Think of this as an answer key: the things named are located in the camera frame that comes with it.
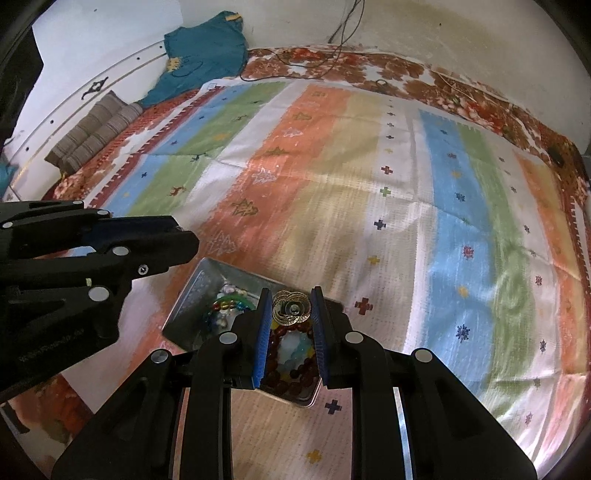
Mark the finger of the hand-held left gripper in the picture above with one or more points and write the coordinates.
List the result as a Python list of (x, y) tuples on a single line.
[(157, 251), (46, 226)]

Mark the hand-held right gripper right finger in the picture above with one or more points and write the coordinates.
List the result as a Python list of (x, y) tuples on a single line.
[(319, 332)]

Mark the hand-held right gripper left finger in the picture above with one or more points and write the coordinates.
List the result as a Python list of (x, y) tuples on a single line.
[(263, 332)]

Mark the gold brooch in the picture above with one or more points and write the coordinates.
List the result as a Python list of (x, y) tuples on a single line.
[(290, 309)]

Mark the metal tin box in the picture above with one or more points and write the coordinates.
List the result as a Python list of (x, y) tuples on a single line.
[(194, 300)]

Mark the folded brown striped cloth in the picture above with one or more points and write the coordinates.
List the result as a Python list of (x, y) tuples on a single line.
[(92, 134)]

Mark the striped woven blanket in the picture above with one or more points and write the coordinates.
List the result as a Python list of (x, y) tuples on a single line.
[(369, 194)]

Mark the teal garment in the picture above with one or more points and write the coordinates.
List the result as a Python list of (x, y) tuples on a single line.
[(203, 55)]

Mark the floral red brown blanket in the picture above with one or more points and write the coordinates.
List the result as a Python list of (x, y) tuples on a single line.
[(369, 60)]

